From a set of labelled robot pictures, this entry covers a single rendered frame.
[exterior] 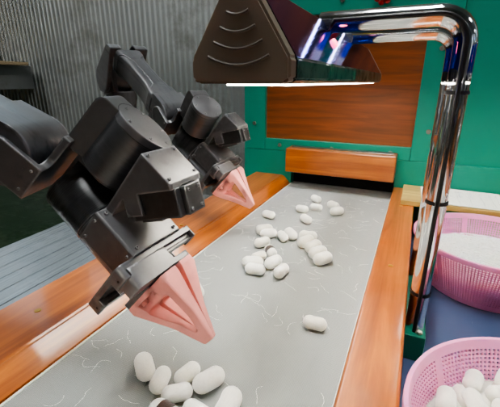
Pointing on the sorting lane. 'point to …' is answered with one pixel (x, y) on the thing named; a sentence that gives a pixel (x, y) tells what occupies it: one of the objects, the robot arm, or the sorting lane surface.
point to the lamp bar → (277, 48)
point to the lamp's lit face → (294, 84)
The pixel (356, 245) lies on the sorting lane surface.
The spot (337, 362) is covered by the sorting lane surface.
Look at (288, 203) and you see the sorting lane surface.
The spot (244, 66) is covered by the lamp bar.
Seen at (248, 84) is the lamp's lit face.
